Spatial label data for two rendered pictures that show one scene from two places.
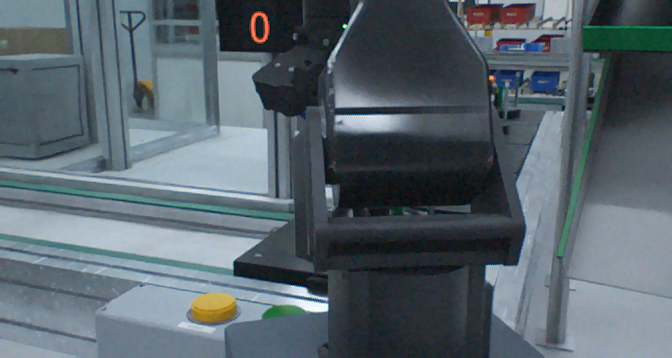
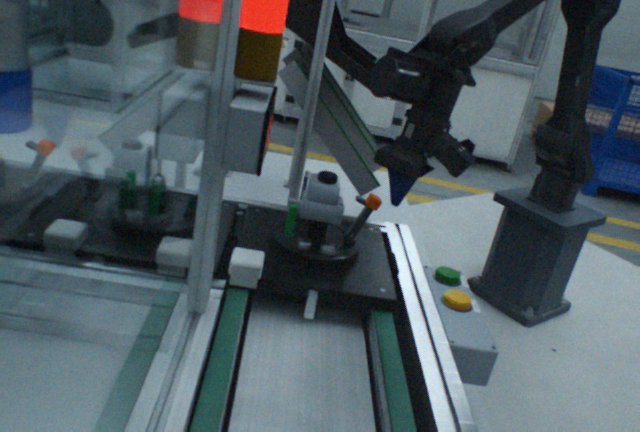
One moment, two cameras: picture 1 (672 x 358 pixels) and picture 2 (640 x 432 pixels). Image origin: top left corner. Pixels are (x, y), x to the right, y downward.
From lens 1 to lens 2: 1.27 m
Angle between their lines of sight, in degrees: 107
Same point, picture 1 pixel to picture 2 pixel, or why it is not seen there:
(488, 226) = not seen: hidden behind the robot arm
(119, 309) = (487, 340)
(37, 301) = not seen: outside the picture
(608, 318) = not seen: hidden behind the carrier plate
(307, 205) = (590, 169)
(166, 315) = (474, 319)
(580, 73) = (313, 97)
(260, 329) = (559, 221)
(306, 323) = (546, 215)
